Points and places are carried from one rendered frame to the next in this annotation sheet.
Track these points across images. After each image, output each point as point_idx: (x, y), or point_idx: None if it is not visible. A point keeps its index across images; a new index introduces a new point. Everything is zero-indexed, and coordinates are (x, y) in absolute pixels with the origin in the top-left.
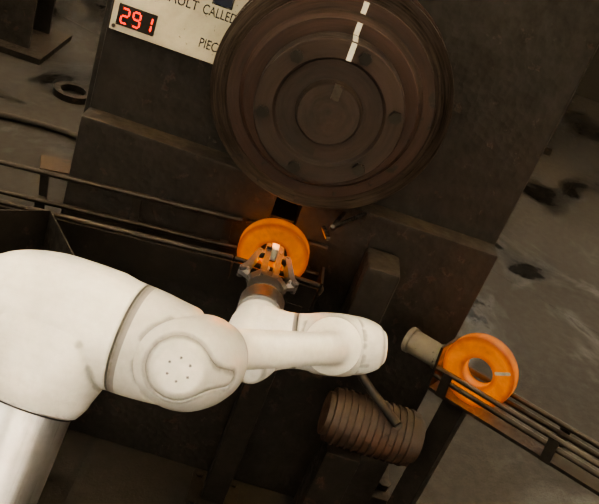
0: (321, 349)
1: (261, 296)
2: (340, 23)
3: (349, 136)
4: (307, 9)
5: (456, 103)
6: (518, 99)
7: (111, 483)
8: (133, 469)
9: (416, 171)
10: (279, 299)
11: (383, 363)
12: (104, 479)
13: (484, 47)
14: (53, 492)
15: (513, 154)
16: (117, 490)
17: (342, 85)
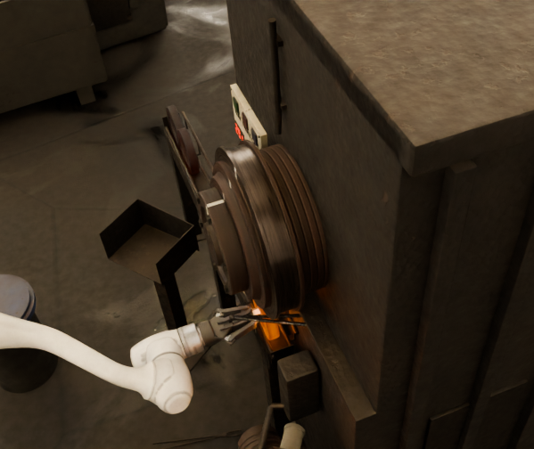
0: (98, 371)
1: (180, 331)
2: (219, 188)
3: (217, 265)
4: (219, 170)
5: (340, 280)
6: (362, 303)
7: (245, 392)
8: (265, 395)
9: (275, 313)
10: (192, 339)
11: (170, 412)
12: (245, 387)
13: (340, 246)
14: (217, 374)
15: (368, 347)
16: (243, 398)
17: (209, 230)
